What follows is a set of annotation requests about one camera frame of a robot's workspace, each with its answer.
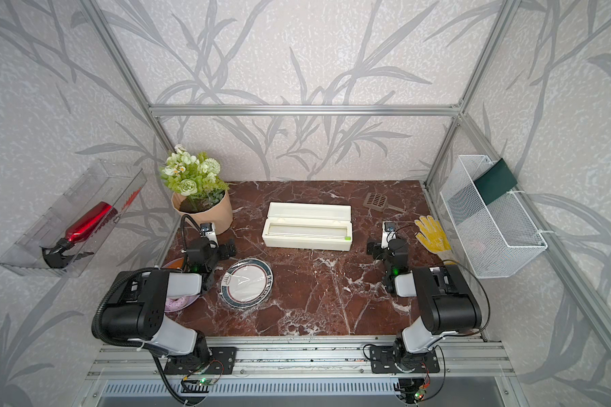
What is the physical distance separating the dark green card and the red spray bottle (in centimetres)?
103

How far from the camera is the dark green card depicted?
70 cm

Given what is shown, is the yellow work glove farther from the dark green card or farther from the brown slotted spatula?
the dark green card

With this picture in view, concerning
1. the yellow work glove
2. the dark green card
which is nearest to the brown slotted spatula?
the yellow work glove

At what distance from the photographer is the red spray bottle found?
597 mm

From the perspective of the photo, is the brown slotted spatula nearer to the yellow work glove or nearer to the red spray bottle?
the yellow work glove
